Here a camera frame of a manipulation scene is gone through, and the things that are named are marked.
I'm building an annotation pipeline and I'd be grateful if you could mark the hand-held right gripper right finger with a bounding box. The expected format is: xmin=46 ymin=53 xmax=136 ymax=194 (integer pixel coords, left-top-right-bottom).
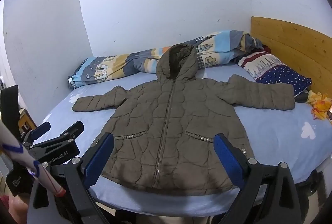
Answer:
xmin=213 ymin=133 xmax=303 ymax=224

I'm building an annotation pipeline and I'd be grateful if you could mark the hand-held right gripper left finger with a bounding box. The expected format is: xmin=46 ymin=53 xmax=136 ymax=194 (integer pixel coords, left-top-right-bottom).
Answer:
xmin=27 ymin=133 xmax=116 ymax=224

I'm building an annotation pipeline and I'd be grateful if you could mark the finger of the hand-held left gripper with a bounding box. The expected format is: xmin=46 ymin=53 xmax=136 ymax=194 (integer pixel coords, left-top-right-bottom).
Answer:
xmin=22 ymin=122 xmax=51 ymax=146
xmin=34 ymin=121 xmax=85 ymax=148

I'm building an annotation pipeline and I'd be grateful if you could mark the olive quilted hooded jacket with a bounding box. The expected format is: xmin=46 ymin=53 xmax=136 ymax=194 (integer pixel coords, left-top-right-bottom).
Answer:
xmin=72 ymin=44 xmax=295 ymax=195

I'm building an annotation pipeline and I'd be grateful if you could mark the wooden nightstand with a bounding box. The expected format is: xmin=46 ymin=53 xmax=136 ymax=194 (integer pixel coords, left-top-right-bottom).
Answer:
xmin=18 ymin=108 xmax=37 ymax=134

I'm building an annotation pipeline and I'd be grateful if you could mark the patchwork cartoon quilt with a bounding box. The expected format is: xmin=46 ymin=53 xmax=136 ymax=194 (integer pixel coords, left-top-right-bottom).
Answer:
xmin=68 ymin=29 xmax=264 ymax=90

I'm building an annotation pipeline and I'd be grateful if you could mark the star print pillow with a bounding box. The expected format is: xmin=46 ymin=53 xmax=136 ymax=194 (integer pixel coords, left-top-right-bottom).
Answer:
xmin=238 ymin=51 xmax=312 ymax=92

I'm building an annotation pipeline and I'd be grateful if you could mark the yellow orange cloth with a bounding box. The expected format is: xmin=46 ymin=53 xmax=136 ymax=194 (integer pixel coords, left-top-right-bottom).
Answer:
xmin=307 ymin=91 xmax=332 ymax=121

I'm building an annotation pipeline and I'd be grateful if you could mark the dark red cloth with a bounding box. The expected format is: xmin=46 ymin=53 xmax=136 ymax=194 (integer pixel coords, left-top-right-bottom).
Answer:
xmin=249 ymin=44 xmax=271 ymax=57

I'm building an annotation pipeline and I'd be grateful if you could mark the wooden headboard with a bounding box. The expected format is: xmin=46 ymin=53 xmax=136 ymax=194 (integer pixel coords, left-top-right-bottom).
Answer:
xmin=250 ymin=16 xmax=332 ymax=100

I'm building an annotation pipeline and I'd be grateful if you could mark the white sleeved cable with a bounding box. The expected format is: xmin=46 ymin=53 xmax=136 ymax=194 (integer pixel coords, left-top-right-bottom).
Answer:
xmin=0 ymin=111 xmax=66 ymax=197

